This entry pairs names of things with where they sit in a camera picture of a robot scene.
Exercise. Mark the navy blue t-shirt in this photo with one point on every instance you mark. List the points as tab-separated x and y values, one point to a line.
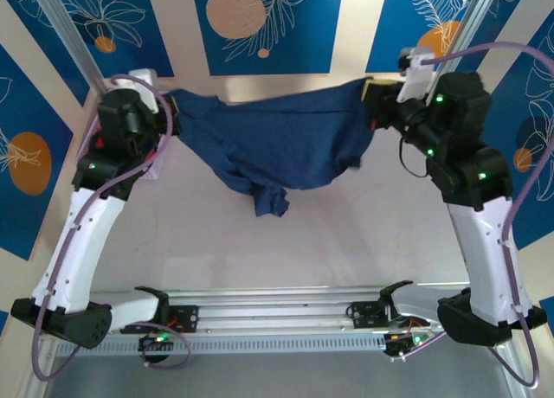
268	134

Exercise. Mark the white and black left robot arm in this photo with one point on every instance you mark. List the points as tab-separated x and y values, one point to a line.
82	242

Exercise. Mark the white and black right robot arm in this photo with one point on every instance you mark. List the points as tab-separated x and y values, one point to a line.
480	251

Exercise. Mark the blue floral wall poster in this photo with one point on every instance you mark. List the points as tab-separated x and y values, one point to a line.
389	34
532	112
3	324
303	26
43	112
547	313
143	47

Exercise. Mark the aluminium frame post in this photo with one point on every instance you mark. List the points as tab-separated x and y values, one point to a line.
469	17
71	39

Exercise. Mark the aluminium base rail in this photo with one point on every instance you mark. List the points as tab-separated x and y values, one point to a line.
277	311

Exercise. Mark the aluminium frame bar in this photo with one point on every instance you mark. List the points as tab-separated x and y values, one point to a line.
36	372
515	372

